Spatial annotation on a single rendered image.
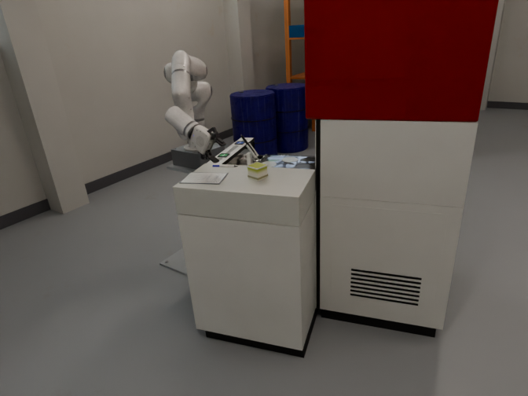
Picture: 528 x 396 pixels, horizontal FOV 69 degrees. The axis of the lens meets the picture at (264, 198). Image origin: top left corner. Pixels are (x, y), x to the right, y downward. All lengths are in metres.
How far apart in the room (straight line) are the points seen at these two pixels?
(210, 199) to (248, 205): 0.19
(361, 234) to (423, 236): 0.30
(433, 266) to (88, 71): 3.92
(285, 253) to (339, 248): 0.43
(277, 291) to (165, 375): 0.76
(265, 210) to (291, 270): 0.33
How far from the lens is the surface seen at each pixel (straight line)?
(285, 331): 2.13
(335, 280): 2.27
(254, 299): 2.05
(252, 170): 1.86
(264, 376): 2.19
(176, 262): 3.09
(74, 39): 4.72
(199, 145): 1.74
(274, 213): 1.74
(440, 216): 2.03
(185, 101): 1.90
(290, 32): 6.46
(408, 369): 2.28
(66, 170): 4.38
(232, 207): 1.80
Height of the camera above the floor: 1.65
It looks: 24 degrees down
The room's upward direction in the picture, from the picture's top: 4 degrees counter-clockwise
